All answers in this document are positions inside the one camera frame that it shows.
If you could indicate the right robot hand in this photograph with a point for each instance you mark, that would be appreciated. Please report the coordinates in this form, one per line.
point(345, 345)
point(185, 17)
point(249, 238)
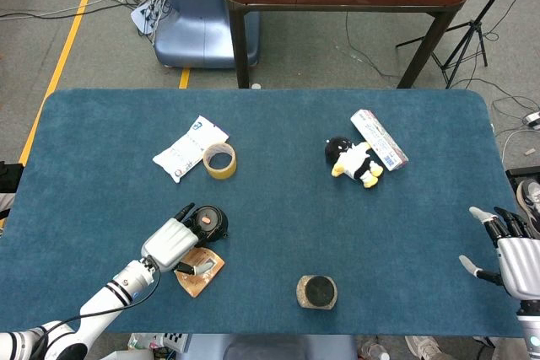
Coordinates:
point(523, 267)

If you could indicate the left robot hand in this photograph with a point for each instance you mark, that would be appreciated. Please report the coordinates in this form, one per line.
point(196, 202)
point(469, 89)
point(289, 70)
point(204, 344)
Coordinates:
point(169, 244)

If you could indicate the small black teapot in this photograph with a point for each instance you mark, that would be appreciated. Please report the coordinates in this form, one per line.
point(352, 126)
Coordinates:
point(213, 225)

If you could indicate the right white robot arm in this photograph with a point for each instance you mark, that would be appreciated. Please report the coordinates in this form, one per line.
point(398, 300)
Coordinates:
point(531, 330)

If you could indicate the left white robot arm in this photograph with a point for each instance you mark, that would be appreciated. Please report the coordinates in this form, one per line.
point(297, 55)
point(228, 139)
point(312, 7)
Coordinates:
point(105, 301)

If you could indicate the orange spout pouch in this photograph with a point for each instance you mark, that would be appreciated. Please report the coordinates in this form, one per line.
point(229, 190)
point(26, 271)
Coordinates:
point(202, 283)

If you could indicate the grey sneaker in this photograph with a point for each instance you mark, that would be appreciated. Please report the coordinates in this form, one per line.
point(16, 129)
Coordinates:
point(530, 202)

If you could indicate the yellow tape roll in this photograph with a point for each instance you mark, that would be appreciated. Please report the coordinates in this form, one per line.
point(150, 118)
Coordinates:
point(219, 174)

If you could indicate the black flat case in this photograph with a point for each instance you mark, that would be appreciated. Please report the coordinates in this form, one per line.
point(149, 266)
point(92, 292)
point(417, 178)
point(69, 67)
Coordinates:
point(523, 174)

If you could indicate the white plastic packet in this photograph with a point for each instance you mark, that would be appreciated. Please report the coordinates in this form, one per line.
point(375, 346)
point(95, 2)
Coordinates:
point(183, 151)

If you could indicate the checkerboard calibration card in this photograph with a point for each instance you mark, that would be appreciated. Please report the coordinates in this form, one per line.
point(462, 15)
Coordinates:
point(175, 341)

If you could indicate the beige sneaker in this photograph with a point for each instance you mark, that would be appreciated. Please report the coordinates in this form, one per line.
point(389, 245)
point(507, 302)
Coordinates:
point(426, 349)

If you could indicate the blue felt table mat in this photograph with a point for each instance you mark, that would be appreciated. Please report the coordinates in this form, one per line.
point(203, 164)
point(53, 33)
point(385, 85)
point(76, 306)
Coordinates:
point(295, 216)

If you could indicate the blue grey robot torso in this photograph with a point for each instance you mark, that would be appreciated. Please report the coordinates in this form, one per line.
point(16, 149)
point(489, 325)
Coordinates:
point(270, 347)

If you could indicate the white floor adapter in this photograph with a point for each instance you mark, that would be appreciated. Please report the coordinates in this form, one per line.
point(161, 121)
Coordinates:
point(533, 119)

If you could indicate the clear water bottle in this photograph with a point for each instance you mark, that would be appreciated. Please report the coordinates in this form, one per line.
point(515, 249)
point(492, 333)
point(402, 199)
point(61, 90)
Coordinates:
point(373, 349)

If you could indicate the black box beside table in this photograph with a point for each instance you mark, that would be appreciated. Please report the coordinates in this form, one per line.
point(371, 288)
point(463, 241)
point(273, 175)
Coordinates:
point(8, 176)

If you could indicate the white purple carton box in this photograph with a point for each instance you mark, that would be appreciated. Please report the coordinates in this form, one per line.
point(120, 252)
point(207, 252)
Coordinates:
point(379, 138)

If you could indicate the penguin plush toy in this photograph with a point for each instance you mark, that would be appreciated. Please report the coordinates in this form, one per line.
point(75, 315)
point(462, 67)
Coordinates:
point(352, 159)

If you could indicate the white power strip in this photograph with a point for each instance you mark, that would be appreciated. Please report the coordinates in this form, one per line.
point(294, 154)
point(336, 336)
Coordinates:
point(143, 16)

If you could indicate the black tripod stand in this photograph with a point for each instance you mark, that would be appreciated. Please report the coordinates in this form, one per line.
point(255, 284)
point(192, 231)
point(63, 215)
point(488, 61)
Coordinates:
point(471, 29)

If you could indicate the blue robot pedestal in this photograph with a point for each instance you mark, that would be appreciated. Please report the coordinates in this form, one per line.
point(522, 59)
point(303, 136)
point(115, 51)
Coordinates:
point(194, 18)

